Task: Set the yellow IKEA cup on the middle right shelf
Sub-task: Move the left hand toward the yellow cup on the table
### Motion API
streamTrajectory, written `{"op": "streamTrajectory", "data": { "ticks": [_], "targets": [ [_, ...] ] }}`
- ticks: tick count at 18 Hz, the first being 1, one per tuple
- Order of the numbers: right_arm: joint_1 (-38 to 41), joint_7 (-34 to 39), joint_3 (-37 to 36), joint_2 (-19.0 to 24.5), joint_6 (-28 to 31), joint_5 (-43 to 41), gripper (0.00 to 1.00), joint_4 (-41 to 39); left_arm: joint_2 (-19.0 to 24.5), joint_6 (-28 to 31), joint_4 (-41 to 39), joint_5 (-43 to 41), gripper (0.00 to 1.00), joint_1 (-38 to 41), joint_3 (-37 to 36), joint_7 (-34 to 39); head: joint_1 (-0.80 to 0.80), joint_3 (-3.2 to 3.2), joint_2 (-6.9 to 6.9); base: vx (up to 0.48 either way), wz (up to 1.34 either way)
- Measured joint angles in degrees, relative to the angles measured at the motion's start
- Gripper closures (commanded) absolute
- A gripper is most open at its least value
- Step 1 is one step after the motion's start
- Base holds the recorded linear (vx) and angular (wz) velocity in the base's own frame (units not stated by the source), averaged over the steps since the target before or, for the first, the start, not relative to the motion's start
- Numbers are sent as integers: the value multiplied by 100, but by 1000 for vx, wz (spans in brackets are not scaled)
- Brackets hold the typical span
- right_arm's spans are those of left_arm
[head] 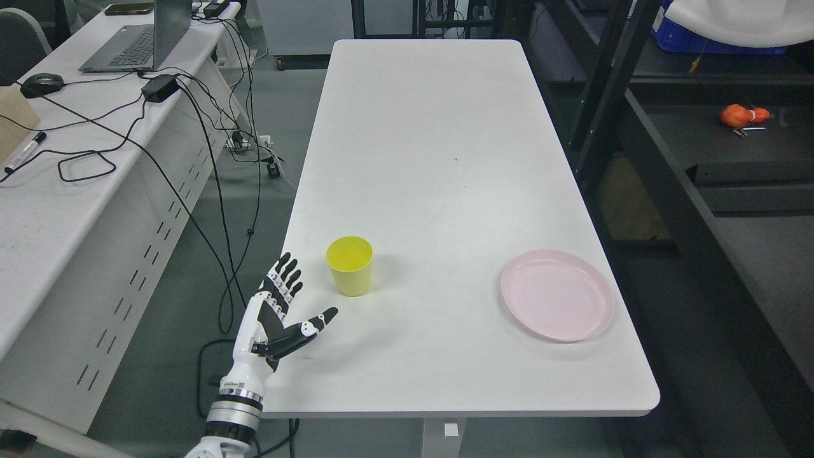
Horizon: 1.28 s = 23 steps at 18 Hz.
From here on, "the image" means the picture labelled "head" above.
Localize black marker pen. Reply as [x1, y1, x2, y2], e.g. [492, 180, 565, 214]
[4, 131, 47, 174]

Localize white side desk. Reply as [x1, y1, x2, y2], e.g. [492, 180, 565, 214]
[2, 14, 226, 457]

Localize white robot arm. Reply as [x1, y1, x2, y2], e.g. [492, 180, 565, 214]
[186, 389, 263, 457]

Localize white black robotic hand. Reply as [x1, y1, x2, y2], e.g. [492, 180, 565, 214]
[220, 253, 338, 402]

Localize blue plastic crate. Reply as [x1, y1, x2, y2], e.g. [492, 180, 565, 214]
[650, 0, 789, 56]

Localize grey laptop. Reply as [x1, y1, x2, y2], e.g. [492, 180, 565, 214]
[79, 1, 193, 73]

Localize pink plastic plate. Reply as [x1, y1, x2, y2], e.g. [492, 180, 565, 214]
[500, 249, 616, 342]

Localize orange toy on shelf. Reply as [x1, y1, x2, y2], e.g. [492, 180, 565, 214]
[720, 104, 771, 128]

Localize black metal shelf rack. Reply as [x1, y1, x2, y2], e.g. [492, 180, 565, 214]
[521, 1, 812, 457]

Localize yellow plastic cup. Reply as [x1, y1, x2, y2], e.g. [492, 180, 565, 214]
[326, 237, 374, 298]

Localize black computer mouse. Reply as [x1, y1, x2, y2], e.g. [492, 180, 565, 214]
[20, 73, 66, 99]

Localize white power strip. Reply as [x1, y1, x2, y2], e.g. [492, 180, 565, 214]
[226, 134, 273, 153]

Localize black smartphone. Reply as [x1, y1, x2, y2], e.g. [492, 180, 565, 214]
[104, 2, 155, 17]

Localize white table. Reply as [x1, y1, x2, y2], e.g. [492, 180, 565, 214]
[263, 39, 662, 457]

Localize black power adapter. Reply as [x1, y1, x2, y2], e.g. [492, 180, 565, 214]
[141, 74, 179, 102]

